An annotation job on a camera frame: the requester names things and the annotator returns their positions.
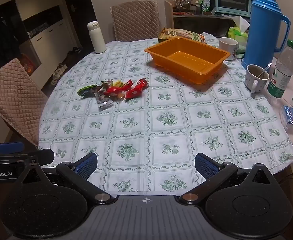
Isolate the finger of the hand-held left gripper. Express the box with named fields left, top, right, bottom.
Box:
left=24, top=149, right=54, bottom=167
left=0, top=142, right=24, bottom=154

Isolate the red orange bag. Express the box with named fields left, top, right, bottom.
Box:
left=19, top=54, right=37, bottom=77

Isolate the patterned cup with drink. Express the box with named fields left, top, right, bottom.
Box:
left=245, top=64, right=270, bottom=93

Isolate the red snack packet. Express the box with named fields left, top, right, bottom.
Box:
left=125, top=85, right=143, bottom=102
left=104, top=86, right=123, bottom=98

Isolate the green tissue pack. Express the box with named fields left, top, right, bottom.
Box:
left=228, top=16, right=250, bottom=43

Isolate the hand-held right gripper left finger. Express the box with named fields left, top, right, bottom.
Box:
left=17, top=152, right=114, bottom=207

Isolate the floral tablecloth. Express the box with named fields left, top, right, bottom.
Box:
left=38, top=31, right=293, bottom=198

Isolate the sunflower seed bag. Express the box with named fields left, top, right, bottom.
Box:
left=158, top=27, right=207, bottom=44

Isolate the white printed mug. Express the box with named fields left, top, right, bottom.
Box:
left=219, top=37, right=239, bottom=61

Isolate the small blue box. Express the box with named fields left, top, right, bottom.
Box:
left=281, top=105, right=293, bottom=133

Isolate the orange-lid clear jar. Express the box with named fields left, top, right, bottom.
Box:
left=173, top=0, right=192, bottom=12

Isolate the green white snack bag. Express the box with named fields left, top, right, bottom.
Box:
left=200, top=0, right=212, bottom=13

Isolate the quilted beige chair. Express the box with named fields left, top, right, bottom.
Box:
left=0, top=58, right=49, bottom=147
left=110, top=0, right=162, bottom=42

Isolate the clear green-label water bottle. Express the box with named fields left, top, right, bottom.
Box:
left=266, top=39, right=293, bottom=105

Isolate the grey snack packet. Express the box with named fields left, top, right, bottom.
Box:
left=95, top=92, right=112, bottom=111

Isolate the orange plastic tray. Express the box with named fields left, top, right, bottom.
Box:
left=144, top=37, right=231, bottom=85

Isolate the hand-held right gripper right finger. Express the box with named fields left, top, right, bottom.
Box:
left=180, top=153, right=274, bottom=207

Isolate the white cabinet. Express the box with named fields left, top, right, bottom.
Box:
left=0, top=0, right=82, bottom=80

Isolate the row of shoes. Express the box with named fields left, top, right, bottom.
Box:
left=49, top=46, right=82, bottom=85

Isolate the dark jacket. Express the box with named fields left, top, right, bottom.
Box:
left=0, top=7, right=21, bottom=68

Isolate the white insulated bottle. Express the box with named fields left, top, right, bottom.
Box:
left=87, top=21, right=107, bottom=54

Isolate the metal spoon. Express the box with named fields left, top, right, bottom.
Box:
left=258, top=62, right=272, bottom=78

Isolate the green white snack packet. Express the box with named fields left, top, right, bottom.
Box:
left=78, top=84, right=98, bottom=97

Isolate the teal toaster oven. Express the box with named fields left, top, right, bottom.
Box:
left=214, top=0, right=257, bottom=18

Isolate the blue thermos jug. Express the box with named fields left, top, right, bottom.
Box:
left=241, top=0, right=291, bottom=69

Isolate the wooden shelf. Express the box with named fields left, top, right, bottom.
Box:
left=164, top=0, right=252, bottom=39

